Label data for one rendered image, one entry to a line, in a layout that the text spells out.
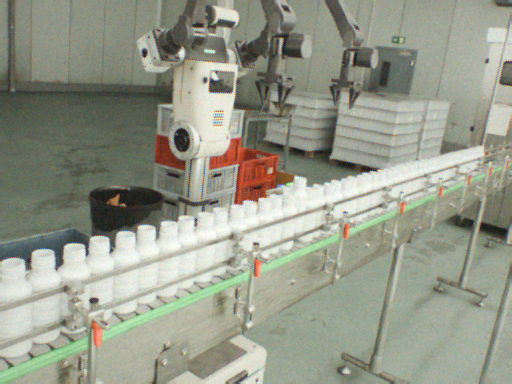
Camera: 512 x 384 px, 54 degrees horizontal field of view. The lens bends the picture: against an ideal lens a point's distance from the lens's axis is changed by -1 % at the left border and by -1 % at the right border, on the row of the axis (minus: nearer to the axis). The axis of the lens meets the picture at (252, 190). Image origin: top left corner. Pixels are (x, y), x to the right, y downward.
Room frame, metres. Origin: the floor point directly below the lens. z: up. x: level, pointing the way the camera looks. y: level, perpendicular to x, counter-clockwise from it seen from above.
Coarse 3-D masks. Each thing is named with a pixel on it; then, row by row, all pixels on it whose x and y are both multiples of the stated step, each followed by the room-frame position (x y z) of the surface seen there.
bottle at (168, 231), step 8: (168, 224) 1.05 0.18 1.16; (176, 224) 1.04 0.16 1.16; (160, 232) 1.02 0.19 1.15; (168, 232) 1.01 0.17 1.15; (176, 232) 1.03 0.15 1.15; (160, 240) 1.02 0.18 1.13; (168, 240) 1.02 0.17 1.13; (176, 240) 1.03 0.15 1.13; (160, 248) 1.01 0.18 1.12; (168, 248) 1.01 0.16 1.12; (176, 248) 1.01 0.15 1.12; (160, 264) 1.00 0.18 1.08; (168, 264) 1.01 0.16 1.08; (176, 264) 1.02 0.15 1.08; (160, 272) 1.00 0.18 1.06; (168, 272) 1.01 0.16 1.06; (176, 272) 1.02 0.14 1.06; (160, 280) 1.00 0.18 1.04; (168, 280) 1.01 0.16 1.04; (168, 288) 1.01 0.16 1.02; (176, 288) 1.03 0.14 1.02; (160, 296) 1.01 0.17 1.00; (168, 296) 1.01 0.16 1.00
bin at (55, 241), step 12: (72, 228) 1.48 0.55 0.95; (12, 240) 1.33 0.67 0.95; (24, 240) 1.36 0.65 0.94; (36, 240) 1.39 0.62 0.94; (48, 240) 1.42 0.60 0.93; (60, 240) 1.45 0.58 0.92; (72, 240) 1.48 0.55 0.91; (84, 240) 1.45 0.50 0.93; (0, 252) 1.30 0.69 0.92; (12, 252) 1.33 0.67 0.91; (24, 252) 1.36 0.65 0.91; (60, 252) 1.45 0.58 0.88; (0, 264) 1.30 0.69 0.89; (24, 264) 1.36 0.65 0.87; (60, 264) 1.45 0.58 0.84; (0, 276) 1.15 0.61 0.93
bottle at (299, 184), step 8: (296, 184) 1.44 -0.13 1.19; (304, 184) 1.45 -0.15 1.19; (288, 192) 1.45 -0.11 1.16; (296, 192) 1.43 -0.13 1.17; (304, 192) 1.44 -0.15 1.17; (296, 200) 1.43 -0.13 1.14; (304, 200) 1.44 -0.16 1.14; (296, 208) 1.43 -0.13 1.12; (304, 208) 1.44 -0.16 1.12; (304, 216) 1.45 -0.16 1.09; (296, 224) 1.43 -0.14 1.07; (296, 232) 1.43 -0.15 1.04
